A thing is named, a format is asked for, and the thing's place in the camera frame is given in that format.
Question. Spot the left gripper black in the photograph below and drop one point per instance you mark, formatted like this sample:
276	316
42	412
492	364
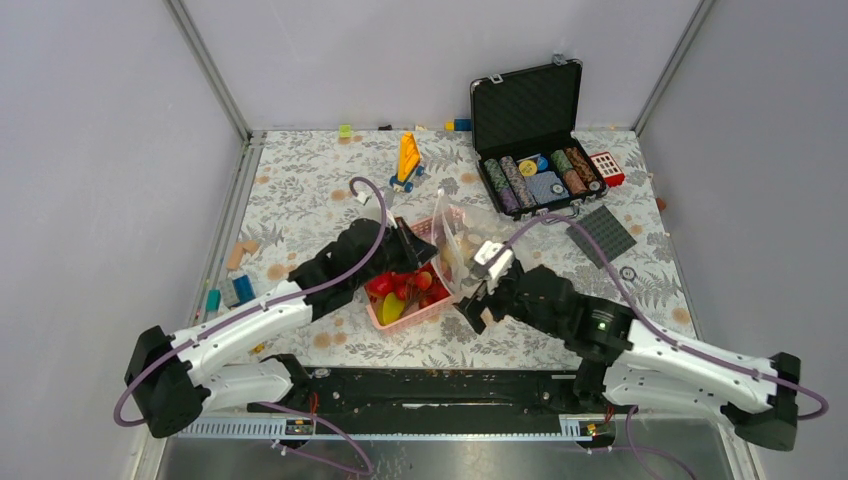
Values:
415	249

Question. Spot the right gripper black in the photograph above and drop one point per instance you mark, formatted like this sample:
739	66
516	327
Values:
472	307

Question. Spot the red lychee bunch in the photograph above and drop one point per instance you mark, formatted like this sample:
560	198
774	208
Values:
420	289

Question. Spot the yellow lemon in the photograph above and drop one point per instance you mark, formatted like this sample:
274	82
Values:
451	265

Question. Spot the clear zip top bag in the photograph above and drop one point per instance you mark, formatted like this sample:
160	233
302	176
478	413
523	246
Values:
465	228

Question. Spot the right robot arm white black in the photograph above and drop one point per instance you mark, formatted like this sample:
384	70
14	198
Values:
626	362

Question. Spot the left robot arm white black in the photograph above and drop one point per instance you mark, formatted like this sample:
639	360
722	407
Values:
174	378

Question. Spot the red apple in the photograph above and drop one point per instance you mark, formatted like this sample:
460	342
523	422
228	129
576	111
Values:
381	286

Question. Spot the pink plastic basket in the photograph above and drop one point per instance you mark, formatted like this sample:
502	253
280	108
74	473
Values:
413	316

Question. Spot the yellow green mango slice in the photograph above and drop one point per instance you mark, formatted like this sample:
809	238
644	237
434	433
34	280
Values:
390	309

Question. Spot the grey building baseplate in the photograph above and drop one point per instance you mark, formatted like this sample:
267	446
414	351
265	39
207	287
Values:
608	233

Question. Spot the blue yellow brick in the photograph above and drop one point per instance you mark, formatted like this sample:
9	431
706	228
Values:
459	124

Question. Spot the blue grey bricks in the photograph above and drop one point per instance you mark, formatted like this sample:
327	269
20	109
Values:
236	291

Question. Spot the tan wooden block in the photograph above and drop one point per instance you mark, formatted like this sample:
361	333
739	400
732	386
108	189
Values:
238	251

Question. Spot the black poker chip case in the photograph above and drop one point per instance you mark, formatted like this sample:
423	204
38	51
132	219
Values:
523	125

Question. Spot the teal small brick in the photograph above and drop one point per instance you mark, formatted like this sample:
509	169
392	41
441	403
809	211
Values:
213	300

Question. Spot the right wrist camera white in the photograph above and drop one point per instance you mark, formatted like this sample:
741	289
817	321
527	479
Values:
491	261

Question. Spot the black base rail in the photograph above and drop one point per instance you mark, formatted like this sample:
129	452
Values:
420	401

